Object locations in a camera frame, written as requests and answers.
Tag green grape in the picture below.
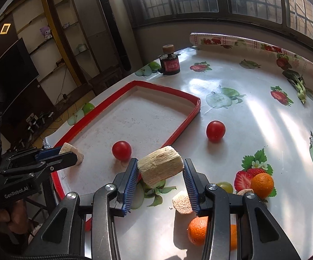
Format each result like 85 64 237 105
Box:
216 181 234 193

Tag white standing air conditioner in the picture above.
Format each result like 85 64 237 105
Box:
93 0 142 73

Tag black television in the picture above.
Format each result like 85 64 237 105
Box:
0 37 40 107

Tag red rimmed tray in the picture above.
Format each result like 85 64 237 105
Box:
50 80 201 232

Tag fruit print tablecloth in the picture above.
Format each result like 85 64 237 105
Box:
43 32 313 260

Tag orange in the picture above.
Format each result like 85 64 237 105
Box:
250 173 274 199
187 216 209 246

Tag wooden shelf cabinet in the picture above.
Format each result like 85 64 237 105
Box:
10 0 99 107

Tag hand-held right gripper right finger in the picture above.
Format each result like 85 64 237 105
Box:
183 158 302 260

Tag black jar with red label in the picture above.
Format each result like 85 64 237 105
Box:
158 45 181 75

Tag purple plush toy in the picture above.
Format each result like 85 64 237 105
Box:
40 26 53 41

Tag person's left hand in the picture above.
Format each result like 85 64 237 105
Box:
0 201 30 234

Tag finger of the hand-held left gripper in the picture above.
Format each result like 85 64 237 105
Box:
3 146 63 166
1 151 78 181

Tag green bok choy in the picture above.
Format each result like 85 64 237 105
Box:
282 70 313 104

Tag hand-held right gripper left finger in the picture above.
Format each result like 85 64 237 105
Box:
24 158 140 260

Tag large wafer biscuit block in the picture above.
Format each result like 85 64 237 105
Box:
137 146 184 189

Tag red tomato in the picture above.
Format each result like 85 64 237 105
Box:
206 120 226 143
112 140 132 161

